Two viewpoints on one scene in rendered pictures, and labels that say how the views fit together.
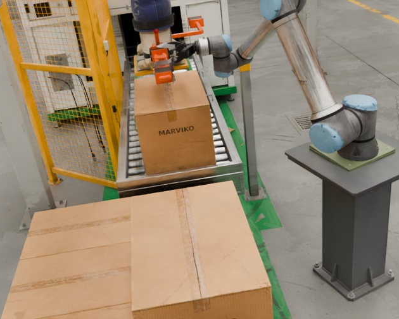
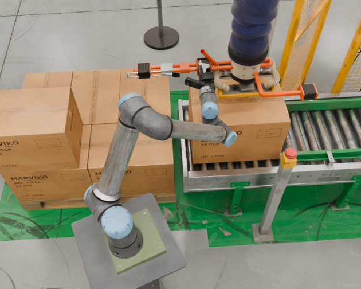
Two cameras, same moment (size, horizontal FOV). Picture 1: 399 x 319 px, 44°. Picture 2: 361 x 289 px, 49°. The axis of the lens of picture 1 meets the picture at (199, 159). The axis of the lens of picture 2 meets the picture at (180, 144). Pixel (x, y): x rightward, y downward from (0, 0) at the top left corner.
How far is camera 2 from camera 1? 3.01 m
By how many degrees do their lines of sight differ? 68
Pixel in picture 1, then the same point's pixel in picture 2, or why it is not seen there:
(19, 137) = not seen: hidden behind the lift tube
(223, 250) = not seen: outside the picture
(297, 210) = (231, 265)
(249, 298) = not seen: outside the picture
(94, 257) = (110, 99)
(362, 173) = (95, 237)
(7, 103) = not seen: hidden behind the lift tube
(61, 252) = (120, 85)
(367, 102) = (106, 223)
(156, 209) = (52, 97)
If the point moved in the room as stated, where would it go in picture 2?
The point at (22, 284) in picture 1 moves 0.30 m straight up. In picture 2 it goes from (99, 73) to (92, 45)
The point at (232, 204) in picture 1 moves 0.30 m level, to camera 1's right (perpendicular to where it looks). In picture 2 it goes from (37, 130) to (26, 171)
